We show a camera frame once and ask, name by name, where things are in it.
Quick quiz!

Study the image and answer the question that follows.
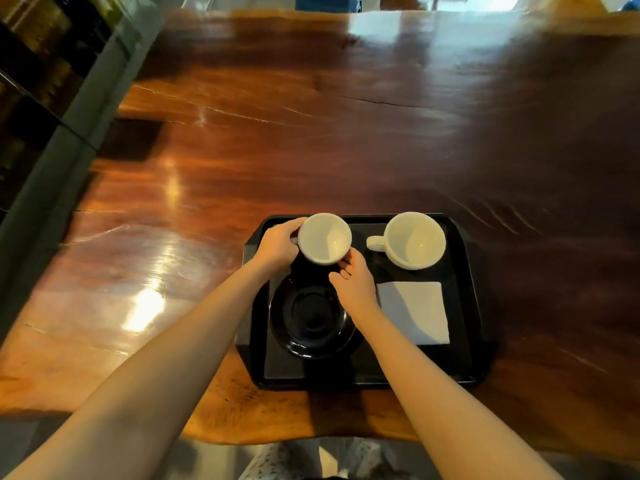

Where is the person's right hand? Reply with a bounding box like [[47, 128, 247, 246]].
[[328, 247, 382, 321]]

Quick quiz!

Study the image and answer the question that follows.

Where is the person's left hand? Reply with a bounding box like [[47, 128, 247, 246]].
[[252, 217, 309, 277]]

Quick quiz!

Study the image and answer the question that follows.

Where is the white ceramic cup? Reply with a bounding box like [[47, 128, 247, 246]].
[[366, 211, 447, 271], [290, 213, 353, 266]]

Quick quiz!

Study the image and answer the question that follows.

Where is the person's left forearm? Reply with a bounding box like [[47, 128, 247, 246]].
[[0, 257, 282, 480]]

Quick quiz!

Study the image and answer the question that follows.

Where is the person's right forearm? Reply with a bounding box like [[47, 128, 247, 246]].
[[349, 305, 566, 480]]

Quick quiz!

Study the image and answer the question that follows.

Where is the black glossy saucer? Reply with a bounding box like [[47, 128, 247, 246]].
[[268, 275, 360, 360]]

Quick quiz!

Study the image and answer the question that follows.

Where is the white paper napkin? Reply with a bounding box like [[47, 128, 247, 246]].
[[376, 281, 451, 346]]

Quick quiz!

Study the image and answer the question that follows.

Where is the black rectangular serving tray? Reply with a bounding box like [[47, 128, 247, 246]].
[[235, 213, 487, 391]]

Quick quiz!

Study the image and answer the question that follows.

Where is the patterned white garment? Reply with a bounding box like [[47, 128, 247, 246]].
[[239, 437, 417, 480]]

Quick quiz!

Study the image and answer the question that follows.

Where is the blue seat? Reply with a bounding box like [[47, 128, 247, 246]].
[[295, 0, 363, 13]]

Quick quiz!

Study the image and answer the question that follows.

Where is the dark glass-front cabinet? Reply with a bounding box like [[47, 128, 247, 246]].
[[0, 0, 167, 340]]

